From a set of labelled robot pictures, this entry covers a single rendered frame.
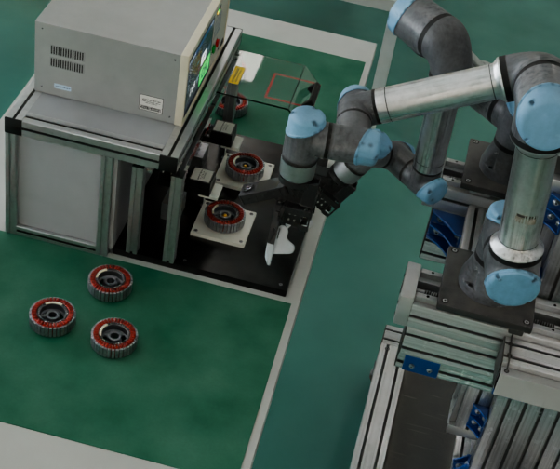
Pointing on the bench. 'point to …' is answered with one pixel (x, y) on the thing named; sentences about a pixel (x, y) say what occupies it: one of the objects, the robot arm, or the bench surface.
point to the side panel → (58, 194)
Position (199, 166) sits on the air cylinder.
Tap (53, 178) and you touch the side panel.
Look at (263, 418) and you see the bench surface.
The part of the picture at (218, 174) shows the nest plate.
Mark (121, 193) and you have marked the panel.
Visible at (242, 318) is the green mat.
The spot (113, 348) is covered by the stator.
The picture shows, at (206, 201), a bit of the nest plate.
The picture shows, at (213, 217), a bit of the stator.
